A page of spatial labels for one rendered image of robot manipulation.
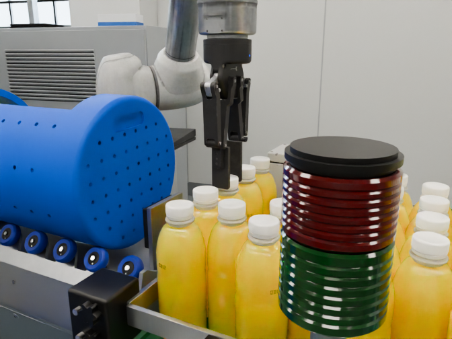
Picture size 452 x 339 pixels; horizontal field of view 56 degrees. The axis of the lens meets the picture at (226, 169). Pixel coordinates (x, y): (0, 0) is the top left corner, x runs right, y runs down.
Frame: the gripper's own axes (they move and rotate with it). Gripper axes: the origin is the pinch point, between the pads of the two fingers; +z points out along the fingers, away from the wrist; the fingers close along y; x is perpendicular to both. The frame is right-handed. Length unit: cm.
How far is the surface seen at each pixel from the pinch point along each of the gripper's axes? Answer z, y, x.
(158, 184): 7.6, -5.5, -18.4
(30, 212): 8.5, 15.1, -30.6
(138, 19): -37, -154, -137
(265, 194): 8.4, -12.0, 2.2
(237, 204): 2.2, 10.8, 7.1
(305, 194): -11.1, 40.6, 25.1
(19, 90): 5, -120, -207
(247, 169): 2.1, -6.1, 1.0
